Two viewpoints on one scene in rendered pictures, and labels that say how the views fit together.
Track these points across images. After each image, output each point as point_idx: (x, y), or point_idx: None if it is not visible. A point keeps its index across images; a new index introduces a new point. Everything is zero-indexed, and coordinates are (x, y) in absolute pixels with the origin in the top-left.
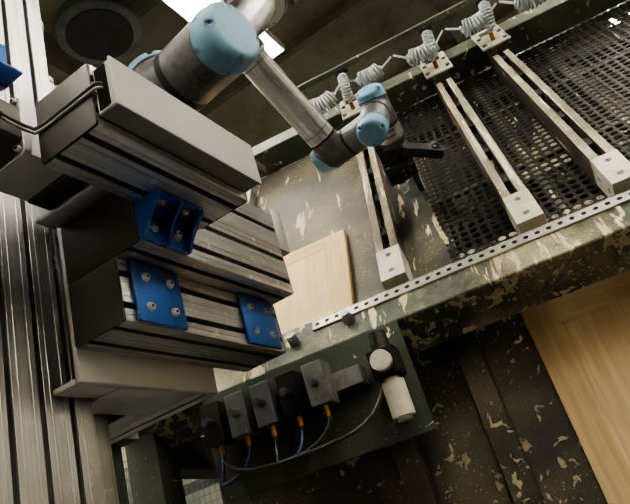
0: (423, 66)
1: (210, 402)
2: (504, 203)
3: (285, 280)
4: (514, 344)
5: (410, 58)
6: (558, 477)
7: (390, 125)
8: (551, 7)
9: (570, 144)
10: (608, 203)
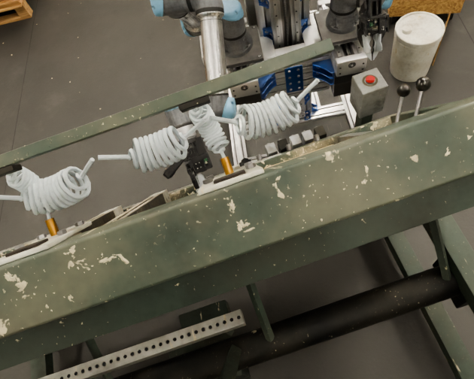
0: (62, 230)
1: (316, 127)
2: (163, 192)
3: (235, 101)
4: None
5: (75, 186)
6: None
7: (178, 128)
8: None
9: (104, 220)
10: (130, 205)
